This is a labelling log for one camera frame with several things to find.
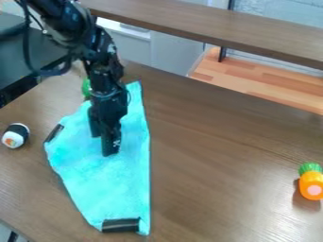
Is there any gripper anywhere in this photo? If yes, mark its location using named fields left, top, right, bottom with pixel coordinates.
left=85, top=61, right=130, bottom=158

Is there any blue cloth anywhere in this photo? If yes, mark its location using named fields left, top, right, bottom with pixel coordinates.
left=42, top=80, right=153, bottom=237

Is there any green toy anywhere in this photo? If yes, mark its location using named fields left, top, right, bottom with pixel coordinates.
left=79, top=77, right=94, bottom=99

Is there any toy sushi roll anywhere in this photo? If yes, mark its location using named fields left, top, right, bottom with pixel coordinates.
left=0, top=122, right=32, bottom=150

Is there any black desk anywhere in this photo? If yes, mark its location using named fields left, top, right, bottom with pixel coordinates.
left=0, top=11, right=74, bottom=109

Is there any wooden bench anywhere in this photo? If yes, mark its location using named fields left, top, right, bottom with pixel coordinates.
left=77, top=0, right=323, bottom=71

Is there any orange toy carrot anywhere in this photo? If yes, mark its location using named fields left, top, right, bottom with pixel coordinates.
left=296, top=162, right=323, bottom=201

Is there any black cable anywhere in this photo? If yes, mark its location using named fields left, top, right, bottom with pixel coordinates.
left=19, top=0, right=74, bottom=78

